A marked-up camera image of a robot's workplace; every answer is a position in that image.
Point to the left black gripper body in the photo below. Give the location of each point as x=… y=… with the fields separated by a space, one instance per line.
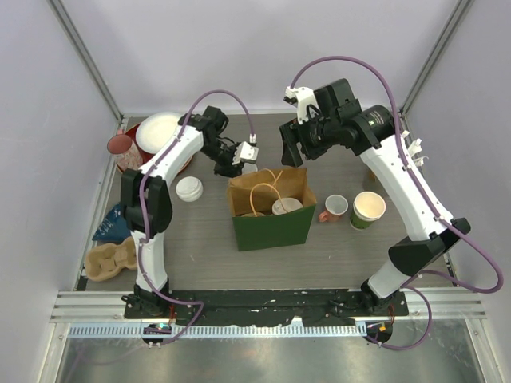
x=223 y=158

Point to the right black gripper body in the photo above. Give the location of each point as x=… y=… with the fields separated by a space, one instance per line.
x=316 y=136

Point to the green paper bag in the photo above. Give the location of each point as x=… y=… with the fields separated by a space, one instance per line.
x=271 y=208

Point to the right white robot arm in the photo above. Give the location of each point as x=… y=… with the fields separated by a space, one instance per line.
x=332 y=115

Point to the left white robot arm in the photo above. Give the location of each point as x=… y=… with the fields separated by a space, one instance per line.
x=147 y=208

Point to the spare white lid stack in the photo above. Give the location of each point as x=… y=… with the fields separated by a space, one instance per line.
x=189 y=189

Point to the white paper plate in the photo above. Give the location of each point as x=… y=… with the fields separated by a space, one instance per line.
x=155 y=131

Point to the red round plate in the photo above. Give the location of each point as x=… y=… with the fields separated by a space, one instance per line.
x=131 y=132

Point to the small pink espresso cup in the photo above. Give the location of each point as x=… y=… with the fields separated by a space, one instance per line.
x=334 y=208

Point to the green paper cup stack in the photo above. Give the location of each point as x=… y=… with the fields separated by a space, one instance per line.
x=368 y=207

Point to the cup of wrapped straws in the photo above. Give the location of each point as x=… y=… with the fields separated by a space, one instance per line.
x=414 y=148

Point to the pink floral mug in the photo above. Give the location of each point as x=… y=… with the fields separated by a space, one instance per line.
x=125 y=152

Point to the blue leaf-shaped dish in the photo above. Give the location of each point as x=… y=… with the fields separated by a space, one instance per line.
x=113 y=228

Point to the cardboard cup carrier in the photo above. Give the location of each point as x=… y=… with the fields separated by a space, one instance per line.
x=108 y=260

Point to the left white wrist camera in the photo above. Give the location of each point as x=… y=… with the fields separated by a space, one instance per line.
x=246 y=151

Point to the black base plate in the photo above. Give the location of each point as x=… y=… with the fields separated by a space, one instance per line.
x=263 y=308

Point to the white slotted cable duct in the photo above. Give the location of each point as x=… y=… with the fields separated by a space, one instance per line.
x=146 y=330

